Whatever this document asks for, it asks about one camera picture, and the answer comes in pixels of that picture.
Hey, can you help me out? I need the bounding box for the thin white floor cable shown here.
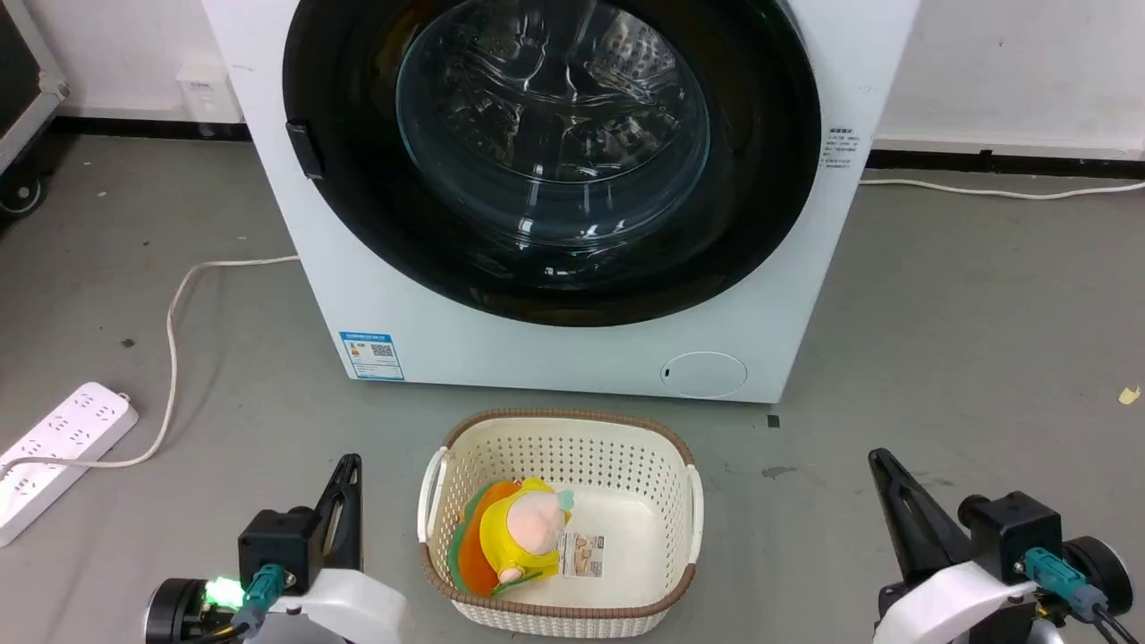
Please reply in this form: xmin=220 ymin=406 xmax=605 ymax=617
xmin=861 ymin=177 xmax=1145 ymax=200

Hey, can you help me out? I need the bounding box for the white wall outlet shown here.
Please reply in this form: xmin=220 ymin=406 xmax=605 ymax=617
xmin=176 ymin=64 xmax=242 ymax=123

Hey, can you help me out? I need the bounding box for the white front-load washing machine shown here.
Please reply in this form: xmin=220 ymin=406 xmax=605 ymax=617
xmin=201 ymin=0 xmax=922 ymax=405

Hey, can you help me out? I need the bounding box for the white power strip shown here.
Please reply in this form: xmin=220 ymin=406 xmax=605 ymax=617
xmin=0 ymin=383 xmax=140 ymax=547

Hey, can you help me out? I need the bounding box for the teal camera cable plug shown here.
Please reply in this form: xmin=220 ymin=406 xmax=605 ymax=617
xmin=1024 ymin=547 xmax=1145 ymax=644
xmin=234 ymin=563 xmax=287 ymax=640

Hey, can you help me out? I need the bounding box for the black wheeled flight case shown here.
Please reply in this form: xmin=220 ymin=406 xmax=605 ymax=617
xmin=0 ymin=0 xmax=71 ymax=216

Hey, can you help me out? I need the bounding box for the white power cable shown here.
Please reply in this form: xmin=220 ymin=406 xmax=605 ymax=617
xmin=0 ymin=255 xmax=301 ymax=472

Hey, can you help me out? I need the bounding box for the round black glass washer door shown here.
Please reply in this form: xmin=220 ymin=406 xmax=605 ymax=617
xmin=283 ymin=0 xmax=822 ymax=327

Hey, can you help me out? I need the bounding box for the cream laundry basket brown rim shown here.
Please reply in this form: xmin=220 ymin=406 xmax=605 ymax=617
xmin=417 ymin=409 xmax=705 ymax=639

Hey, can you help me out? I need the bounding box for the teal left camera cable plug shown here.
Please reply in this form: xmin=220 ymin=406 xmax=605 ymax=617
xmin=234 ymin=563 xmax=287 ymax=640

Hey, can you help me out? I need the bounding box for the white text sticker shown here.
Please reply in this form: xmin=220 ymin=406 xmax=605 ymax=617
xmin=818 ymin=125 xmax=860 ymax=171

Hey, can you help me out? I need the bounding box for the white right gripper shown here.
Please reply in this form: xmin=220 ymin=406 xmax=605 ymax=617
xmin=868 ymin=449 xmax=1043 ymax=644

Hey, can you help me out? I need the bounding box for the round white filter cover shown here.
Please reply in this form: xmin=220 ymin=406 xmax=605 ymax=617
xmin=661 ymin=352 xmax=749 ymax=399

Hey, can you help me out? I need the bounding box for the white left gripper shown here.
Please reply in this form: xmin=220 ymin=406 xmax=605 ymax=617
xmin=146 ymin=453 xmax=408 ymax=644

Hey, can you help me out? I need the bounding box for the white paper product tag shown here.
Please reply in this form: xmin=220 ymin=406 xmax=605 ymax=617
xmin=559 ymin=531 xmax=606 ymax=579

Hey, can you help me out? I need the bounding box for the blue energy label sticker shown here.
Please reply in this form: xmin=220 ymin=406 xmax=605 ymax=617
xmin=340 ymin=332 xmax=405 ymax=382

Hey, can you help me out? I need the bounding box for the black door handle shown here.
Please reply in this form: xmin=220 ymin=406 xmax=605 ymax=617
xmin=286 ymin=121 xmax=325 ymax=180

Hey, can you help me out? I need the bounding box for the yellow orange plush doll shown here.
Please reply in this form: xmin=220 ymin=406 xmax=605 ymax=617
xmin=447 ymin=477 xmax=574 ymax=597

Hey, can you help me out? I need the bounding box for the teal right camera cable plug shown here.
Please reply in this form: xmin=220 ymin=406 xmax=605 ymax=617
xmin=1024 ymin=547 xmax=1145 ymax=644

